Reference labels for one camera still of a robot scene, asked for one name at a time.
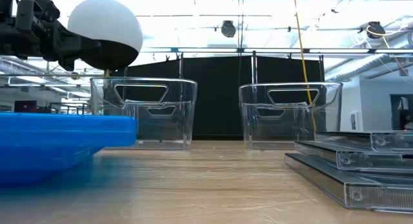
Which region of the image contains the white wall box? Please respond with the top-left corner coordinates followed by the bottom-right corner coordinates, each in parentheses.
top-left (350, 111), bottom-right (359, 132)

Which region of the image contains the hanging yellow cable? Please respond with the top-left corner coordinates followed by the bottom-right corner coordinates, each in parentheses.
top-left (292, 0), bottom-right (319, 133)

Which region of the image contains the thin yellow cord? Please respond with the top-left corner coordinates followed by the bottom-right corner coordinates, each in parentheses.
top-left (366, 23), bottom-right (410, 77)

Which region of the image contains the sphere lamp on grey stand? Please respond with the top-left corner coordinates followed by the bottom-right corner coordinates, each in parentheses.
top-left (66, 0), bottom-right (144, 78)

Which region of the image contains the metal rig frame bar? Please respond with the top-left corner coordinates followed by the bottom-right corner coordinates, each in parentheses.
top-left (138, 46), bottom-right (413, 86)

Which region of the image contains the clear jewel case black tray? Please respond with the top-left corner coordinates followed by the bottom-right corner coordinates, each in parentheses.
top-left (294, 140), bottom-right (413, 174)
top-left (314, 130), bottom-right (413, 153)
top-left (284, 152), bottom-right (413, 214)

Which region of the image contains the black backdrop curtain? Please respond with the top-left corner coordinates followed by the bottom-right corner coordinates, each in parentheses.
top-left (124, 55), bottom-right (325, 141)

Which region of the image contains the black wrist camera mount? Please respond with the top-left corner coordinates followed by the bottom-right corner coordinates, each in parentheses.
top-left (24, 0), bottom-right (61, 22)

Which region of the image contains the clear plastic bin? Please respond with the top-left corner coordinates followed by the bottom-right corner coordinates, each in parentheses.
top-left (90, 76), bottom-right (198, 151)
top-left (238, 81), bottom-right (343, 150)

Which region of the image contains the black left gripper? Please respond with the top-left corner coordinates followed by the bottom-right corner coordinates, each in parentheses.
top-left (0, 0), bottom-right (101, 72)

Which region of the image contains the black ceiling device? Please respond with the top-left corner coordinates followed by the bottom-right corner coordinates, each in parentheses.
top-left (367, 21), bottom-right (387, 39)
top-left (220, 19), bottom-right (237, 39)

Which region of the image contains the person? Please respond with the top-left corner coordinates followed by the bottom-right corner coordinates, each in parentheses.
top-left (399, 110), bottom-right (413, 131)

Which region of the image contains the blue transparent disc case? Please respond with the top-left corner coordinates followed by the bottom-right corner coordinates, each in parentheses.
top-left (0, 112), bottom-right (137, 148)

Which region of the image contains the dark red cabinet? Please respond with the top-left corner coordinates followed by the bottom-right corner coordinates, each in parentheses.
top-left (14, 100), bottom-right (37, 114)

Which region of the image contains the white ventilation duct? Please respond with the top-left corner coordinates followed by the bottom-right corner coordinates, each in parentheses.
top-left (325, 52), bottom-right (413, 82)

